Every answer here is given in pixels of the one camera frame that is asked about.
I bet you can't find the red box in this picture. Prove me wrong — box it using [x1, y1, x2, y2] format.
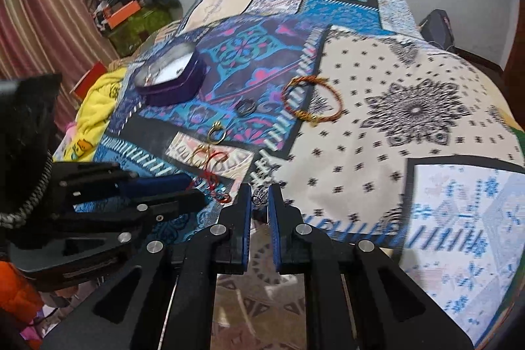
[69, 62, 108, 97]

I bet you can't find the orange cloth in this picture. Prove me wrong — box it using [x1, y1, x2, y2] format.
[0, 260, 44, 334]

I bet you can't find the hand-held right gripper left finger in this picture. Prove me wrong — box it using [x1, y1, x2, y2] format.
[41, 184, 253, 350]

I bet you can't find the green bag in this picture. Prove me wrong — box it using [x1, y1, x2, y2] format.
[107, 9, 174, 56]

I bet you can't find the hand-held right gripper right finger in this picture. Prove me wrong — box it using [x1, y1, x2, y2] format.
[267, 184, 476, 350]

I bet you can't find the red hoop earring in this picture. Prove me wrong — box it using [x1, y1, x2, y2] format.
[204, 150, 229, 172]

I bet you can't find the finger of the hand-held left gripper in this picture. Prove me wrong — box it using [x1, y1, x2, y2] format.
[51, 189, 206, 248]
[51, 160, 194, 211]

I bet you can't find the orange gold bangle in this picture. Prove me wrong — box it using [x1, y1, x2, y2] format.
[281, 74, 344, 126]

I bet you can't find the purple jewelry box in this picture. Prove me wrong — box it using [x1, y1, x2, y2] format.
[135, 44, 206, 107]

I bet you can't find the yellow printed cloth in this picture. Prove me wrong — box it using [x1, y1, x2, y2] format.
[67, 65, 137, 163]

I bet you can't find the striped curtain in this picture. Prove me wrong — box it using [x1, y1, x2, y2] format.
[0, 0, 120, 131]

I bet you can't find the orange box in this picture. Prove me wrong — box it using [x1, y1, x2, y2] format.
[102, 0, 143, 28]

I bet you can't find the grey metal ring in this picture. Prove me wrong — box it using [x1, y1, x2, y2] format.
[235, 98, 257, 116]

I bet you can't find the gold ring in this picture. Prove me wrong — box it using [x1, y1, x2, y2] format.
[207, 121, 227, 142]

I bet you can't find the dark grey bag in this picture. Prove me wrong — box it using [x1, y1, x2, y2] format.
[417, 8, 457, 50]

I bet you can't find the gold hoop earring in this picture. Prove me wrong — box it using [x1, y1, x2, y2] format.
[191, 144, 212, 165]

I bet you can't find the patchwork printed blanket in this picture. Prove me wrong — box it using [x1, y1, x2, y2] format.
[53, 0, 525, 350]

